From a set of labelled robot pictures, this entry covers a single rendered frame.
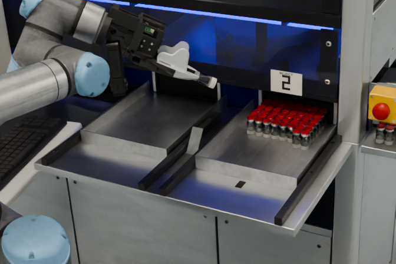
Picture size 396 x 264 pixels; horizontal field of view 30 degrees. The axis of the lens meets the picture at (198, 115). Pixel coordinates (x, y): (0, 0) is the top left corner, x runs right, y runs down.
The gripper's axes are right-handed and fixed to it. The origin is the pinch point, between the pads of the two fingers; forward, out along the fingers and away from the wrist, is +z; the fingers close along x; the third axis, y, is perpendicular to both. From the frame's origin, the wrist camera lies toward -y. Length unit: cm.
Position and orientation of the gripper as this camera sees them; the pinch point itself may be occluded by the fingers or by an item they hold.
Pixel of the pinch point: (190, 76)
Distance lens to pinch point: 147.7
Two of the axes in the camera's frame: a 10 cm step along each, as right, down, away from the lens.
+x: -0.2, -3.8, 9.2
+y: 4.1, -8.5, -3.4
